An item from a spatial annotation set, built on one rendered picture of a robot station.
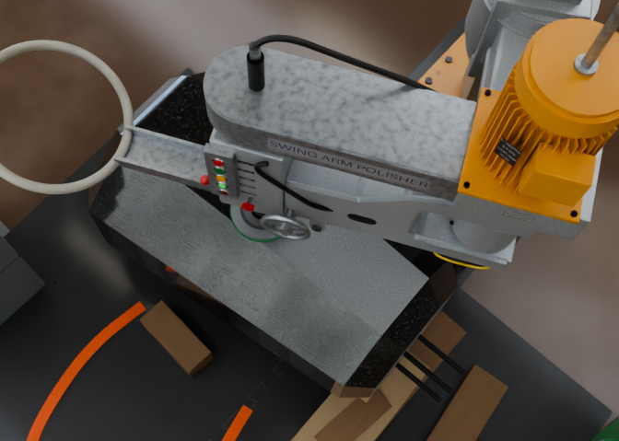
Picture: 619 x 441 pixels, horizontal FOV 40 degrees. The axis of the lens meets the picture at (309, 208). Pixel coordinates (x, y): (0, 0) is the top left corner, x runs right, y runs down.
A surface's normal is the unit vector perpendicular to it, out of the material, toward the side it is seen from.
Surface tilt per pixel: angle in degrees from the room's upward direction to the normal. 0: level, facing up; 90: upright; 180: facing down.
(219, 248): 45
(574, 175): 0
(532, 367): 0
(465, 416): 0
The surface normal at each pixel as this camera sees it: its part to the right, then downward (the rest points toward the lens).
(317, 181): -0.04, -0.38
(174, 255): -0.41, 0.25
